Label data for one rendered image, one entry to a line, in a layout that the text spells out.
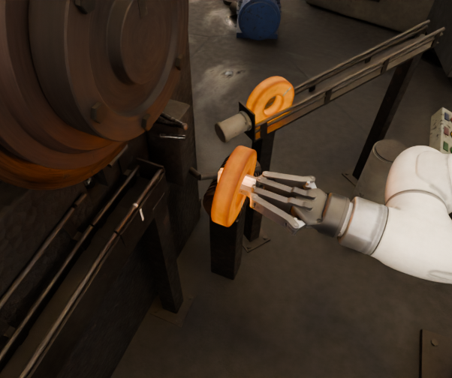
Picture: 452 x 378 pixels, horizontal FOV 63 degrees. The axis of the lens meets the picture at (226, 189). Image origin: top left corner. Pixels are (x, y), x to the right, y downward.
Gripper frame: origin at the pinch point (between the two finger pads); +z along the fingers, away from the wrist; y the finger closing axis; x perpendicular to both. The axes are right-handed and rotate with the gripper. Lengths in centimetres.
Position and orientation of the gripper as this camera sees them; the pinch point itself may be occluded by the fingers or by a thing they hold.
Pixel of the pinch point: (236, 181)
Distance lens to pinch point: 68.7
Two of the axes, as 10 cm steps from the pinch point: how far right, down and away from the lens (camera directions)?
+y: 3.8, -7.1, 6.0
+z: -9.2, -3.3, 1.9
